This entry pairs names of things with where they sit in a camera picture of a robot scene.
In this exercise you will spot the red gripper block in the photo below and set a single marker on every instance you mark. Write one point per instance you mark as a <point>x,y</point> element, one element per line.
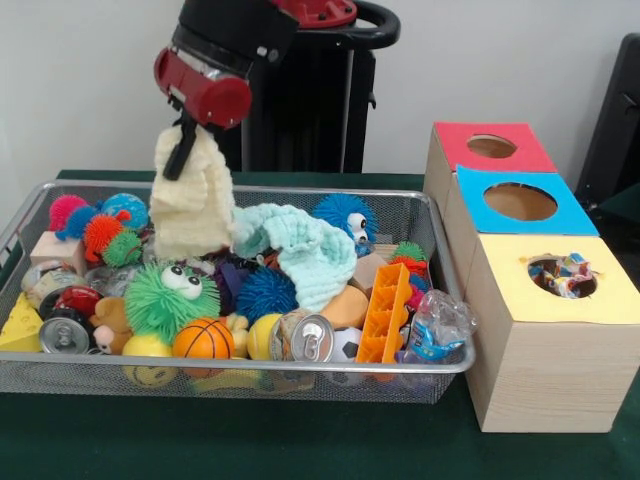
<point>205,95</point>

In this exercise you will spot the cream waffle cloth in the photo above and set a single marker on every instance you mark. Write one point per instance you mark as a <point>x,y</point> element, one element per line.
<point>200,210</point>

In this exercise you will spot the green spiky ball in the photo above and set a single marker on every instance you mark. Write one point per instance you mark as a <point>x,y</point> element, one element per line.
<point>165,305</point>

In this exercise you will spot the mint green waffle cloth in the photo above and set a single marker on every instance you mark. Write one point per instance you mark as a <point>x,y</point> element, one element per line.
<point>315,255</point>

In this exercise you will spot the white colourful spotted cloth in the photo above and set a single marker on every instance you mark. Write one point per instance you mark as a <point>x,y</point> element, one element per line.
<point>565,275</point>

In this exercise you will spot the clear mesh bin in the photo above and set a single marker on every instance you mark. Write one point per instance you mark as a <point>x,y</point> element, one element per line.
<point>60,375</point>

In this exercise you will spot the wooden three-hole box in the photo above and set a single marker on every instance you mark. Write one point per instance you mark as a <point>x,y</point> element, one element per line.
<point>550,370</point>

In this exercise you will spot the large blue spiky ball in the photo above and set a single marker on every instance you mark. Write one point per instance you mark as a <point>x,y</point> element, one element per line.
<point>345,215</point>

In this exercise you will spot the small brown teddy bear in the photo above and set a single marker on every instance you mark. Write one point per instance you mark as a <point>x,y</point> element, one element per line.
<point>110,320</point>

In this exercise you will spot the small orange basketball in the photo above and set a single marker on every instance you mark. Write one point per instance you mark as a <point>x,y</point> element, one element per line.
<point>203,340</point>

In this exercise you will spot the yellow ball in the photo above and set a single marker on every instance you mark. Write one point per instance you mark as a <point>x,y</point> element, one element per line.
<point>145,346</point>

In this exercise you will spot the silver drink can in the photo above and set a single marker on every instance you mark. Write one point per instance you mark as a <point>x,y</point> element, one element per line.
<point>308,338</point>

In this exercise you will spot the round wooden disc toy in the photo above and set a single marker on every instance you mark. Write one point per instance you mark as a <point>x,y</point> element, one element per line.
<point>345,308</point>

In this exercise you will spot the yellow wedge block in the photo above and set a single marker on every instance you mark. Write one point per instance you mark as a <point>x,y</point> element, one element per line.
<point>20,328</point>

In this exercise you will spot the small soccer ball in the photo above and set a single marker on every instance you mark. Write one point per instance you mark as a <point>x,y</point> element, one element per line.
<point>348,345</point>

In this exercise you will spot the orange plastic gear toy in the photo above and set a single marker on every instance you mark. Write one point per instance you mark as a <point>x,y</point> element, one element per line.
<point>385,315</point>

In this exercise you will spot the clear plastic packet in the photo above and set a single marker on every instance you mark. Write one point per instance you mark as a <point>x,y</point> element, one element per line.
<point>440,325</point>

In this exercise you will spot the black panel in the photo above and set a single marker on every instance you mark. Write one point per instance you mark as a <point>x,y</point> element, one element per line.
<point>615,130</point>

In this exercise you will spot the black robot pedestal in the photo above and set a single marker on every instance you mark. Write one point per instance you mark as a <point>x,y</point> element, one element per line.
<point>320,120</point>

